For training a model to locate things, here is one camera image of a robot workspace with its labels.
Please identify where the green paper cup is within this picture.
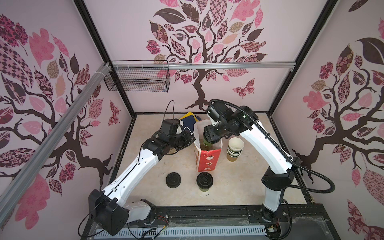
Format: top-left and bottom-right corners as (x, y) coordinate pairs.
(200, 140), (214, 151)
(199, 186), (210, 192)

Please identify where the white red paper bag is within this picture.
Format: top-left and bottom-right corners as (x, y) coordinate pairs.
(194, 120), (223, 172)

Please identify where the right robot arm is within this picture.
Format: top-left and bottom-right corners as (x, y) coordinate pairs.
(204, 99), (336, 213)

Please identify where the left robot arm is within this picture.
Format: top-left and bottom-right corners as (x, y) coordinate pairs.
(88, 119), (196, 236)

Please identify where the navy napkin stack box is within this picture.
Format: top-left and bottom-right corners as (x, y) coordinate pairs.
(180, 112), (202, 133)

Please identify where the stack of paper cups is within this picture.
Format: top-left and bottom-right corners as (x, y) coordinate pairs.
(227, 138), (245, 162)

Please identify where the stack of black lids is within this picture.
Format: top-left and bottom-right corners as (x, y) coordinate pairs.
(166, 172), (181, 189)

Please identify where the aluminium rail back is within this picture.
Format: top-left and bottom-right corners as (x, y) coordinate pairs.
(112, 61), (296, 70)

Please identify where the aluminium rail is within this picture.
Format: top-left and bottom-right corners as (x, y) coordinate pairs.
(1, 63), (111, 224)
(112, 61), (296, 70)

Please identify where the black wire basket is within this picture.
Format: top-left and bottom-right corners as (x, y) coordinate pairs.
(104, 60), (171, 93)

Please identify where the white cable duct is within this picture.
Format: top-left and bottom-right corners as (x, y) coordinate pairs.
(94, 226), (267, 240)

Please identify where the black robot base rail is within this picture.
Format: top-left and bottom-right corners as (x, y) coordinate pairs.
(81, 204), (340, 240)

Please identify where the aluminium rail left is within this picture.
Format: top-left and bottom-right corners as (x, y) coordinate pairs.
(1, 63), (111, 224)

